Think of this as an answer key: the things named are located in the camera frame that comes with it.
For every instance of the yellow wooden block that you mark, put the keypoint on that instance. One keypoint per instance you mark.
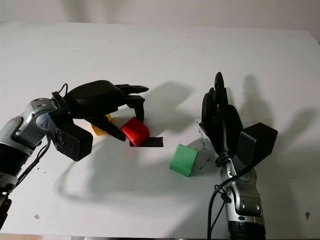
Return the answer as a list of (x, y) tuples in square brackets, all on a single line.
[(97, 131)]

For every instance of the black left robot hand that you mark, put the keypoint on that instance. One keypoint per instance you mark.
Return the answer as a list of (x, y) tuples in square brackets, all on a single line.
[(97, 100)]

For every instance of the green wooden block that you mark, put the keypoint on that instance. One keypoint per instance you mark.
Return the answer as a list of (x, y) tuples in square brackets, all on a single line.
[(183, 160)]

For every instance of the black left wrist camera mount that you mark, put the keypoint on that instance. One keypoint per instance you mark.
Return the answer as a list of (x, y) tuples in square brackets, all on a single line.
[(75, 142)]

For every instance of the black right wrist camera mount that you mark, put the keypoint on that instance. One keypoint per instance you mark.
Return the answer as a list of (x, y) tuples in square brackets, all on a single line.
[(257, 142)]

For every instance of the red wooden block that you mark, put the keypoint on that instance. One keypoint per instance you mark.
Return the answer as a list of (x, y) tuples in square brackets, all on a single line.
[(135, 131)]

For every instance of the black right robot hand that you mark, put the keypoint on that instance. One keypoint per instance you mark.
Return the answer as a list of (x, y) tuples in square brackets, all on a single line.
[(222, 125)]

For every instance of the black tape strip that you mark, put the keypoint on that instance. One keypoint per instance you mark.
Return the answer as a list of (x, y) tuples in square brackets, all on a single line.
[(155, 142)]

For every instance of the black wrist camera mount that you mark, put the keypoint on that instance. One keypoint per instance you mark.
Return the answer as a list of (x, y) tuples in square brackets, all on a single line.
[(75, 142), (257, 142)]

